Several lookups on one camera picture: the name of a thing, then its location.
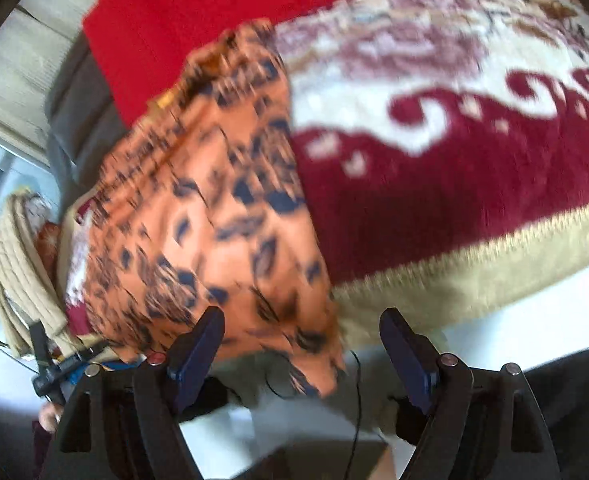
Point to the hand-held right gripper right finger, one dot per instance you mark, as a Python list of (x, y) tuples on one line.
[(408, 360)]

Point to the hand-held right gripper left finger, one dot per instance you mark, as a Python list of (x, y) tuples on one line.
[(195, 360)]

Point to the orange floral cloth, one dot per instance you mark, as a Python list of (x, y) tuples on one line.
[(214, 230)]

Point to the beige quilted blanket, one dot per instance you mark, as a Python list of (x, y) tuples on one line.
[(17, 270)]

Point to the orange patterned cushion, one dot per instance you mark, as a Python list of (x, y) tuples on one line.
[(49, 247)]

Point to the person's dark pants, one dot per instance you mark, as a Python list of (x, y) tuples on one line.
[(574, 400)]

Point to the red floral blanket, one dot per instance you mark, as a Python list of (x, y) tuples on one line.
[(449, 170)]

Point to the brown leather sofa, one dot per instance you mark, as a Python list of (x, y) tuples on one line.
[(77, 110)]

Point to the beige dotted curtain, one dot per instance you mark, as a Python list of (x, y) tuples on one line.
[(29, 65)]

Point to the red towel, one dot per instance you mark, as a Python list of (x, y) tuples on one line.
[(184, 15)]

